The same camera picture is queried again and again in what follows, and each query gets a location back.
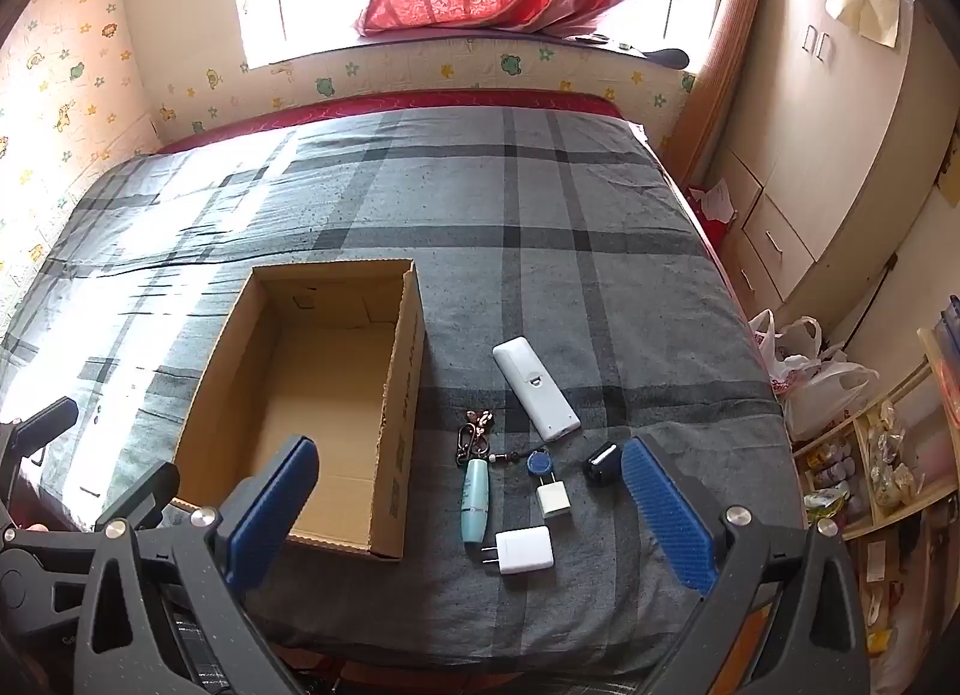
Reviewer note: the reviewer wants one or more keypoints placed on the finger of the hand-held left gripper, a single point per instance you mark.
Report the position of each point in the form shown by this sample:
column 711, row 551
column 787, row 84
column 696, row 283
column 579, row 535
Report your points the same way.
column 146, row 496
column 45, row 429

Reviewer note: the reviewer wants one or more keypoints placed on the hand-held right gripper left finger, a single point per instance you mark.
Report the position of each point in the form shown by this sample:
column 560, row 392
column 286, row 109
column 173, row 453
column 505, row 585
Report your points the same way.
column 270, row 507

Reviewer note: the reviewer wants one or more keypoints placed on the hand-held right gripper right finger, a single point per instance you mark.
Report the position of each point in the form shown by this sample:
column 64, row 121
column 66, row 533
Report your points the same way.
column 667, row 515

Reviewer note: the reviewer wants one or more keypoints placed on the small black gadget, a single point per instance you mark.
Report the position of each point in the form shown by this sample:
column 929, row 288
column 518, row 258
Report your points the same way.
column 600, row 466

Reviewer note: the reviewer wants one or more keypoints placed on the small white charger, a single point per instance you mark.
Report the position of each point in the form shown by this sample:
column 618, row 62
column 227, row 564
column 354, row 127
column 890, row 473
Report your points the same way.
column 553, row 501

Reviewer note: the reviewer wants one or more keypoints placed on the cardboard box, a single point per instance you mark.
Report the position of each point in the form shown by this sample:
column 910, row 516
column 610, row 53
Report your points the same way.
column 315, row 380

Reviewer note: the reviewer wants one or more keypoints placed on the round blue key tag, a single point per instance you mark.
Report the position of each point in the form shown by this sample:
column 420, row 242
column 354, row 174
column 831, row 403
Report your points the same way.
column 538, row 464

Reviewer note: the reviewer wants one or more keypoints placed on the large white charger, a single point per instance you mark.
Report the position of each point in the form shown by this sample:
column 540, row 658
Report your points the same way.
column 525, row 551

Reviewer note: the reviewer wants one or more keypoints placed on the white remote control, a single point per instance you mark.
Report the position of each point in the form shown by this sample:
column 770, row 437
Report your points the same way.
column 532, row 384

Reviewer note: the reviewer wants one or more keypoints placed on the teal tube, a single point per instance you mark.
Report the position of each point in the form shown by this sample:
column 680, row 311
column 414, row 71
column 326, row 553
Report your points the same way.
column 474, row 500

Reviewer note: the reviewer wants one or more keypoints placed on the white plastic bag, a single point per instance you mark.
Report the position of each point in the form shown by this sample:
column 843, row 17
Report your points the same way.
column 832, row 402
column 795, row 350

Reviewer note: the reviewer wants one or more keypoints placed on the wooden shelf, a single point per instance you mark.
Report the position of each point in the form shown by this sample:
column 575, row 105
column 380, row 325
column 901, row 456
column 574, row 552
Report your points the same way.
column 900, row 515

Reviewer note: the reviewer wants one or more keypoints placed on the white and red paper bag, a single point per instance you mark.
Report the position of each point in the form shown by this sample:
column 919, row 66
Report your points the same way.
column 716, row 201

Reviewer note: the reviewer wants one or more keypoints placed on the beige wardrobe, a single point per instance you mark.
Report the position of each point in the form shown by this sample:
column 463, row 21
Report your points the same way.
column 847, row 140

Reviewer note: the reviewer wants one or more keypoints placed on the dark object on windowsill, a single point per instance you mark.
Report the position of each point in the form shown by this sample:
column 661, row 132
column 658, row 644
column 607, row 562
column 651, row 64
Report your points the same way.
column 666, row 56

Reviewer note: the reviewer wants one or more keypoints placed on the rolled brown mat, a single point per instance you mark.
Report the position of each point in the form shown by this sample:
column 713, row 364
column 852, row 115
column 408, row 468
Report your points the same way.
column 731, row 50

